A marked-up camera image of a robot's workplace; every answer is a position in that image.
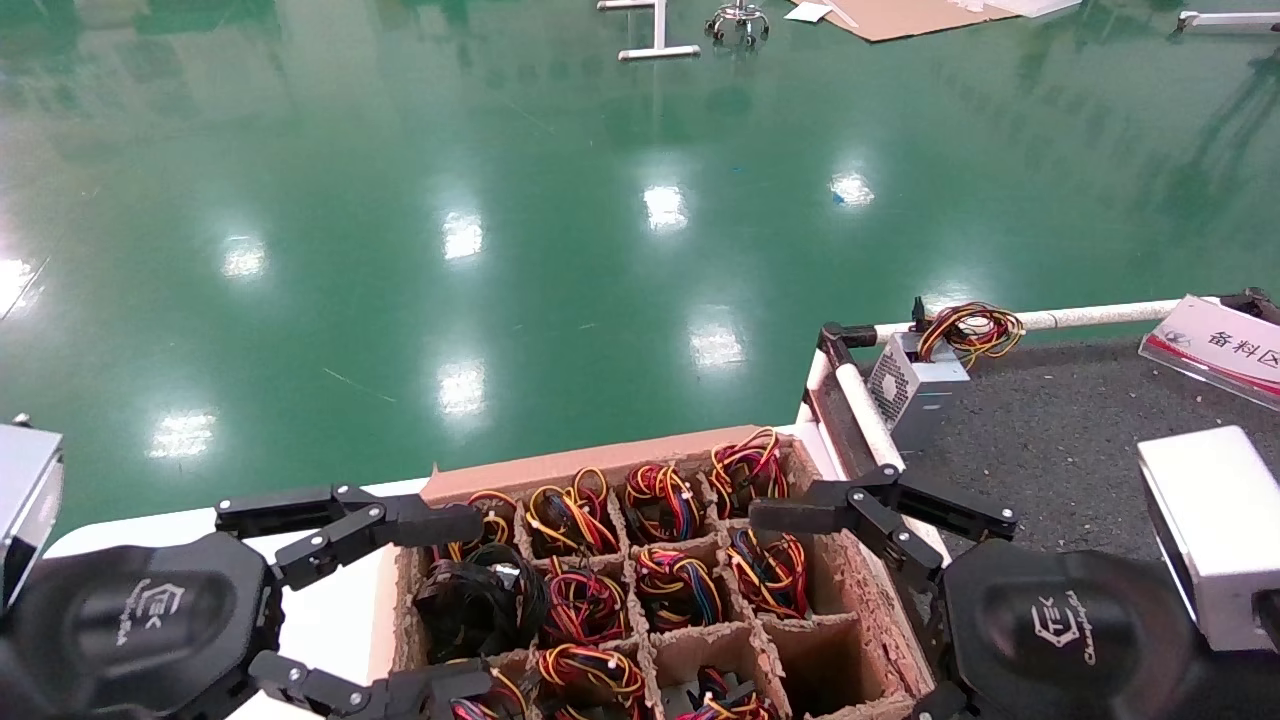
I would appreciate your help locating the white paper sheet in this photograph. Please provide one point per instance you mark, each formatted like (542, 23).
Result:
(808, 12)

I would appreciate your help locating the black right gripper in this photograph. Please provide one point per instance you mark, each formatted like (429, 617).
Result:
(1070, 640)

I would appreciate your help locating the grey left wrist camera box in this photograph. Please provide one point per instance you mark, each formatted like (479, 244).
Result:
(25, 500)

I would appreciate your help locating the black pipe corner joint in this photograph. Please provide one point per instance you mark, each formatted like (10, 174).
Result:
(835, 338)

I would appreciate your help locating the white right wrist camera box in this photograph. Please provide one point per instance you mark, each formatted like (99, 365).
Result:
(1215, 530)

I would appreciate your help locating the white floor bar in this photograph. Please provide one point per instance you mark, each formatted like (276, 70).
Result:
(1230, 20)

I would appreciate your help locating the white foam sheet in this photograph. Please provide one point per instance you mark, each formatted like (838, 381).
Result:
(1040, 6)

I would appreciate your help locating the white vertical frame pipe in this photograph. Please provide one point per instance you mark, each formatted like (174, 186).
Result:
(817, 385)

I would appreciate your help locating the cardboard box with dividers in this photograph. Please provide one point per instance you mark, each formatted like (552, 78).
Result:
(860, 600)

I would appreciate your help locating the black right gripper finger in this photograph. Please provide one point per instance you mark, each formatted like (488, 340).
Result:
(800, 515)

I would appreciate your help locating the flat cardboard sheet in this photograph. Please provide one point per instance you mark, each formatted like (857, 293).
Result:
(910, 18)

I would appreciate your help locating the white red area sign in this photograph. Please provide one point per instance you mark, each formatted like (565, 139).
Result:
(1215, 345)

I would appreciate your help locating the white stand leg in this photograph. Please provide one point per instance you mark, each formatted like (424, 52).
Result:
(658, 35)

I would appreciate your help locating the dark grey table mat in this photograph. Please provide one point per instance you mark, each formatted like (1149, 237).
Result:
(1050, 450)

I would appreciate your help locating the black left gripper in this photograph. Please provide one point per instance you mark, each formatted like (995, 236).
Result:
(150, 640)

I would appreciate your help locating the short white rail pipe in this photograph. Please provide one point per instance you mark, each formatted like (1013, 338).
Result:
(868, 415)

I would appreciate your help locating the chrome chair base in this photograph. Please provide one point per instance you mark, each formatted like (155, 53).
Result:
(738, 22)

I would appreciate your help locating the long white rail pipe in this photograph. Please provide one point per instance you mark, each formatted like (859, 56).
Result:
(1100, 317)

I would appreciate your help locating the black pipe end joint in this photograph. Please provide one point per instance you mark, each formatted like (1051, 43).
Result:
(1255, 300)

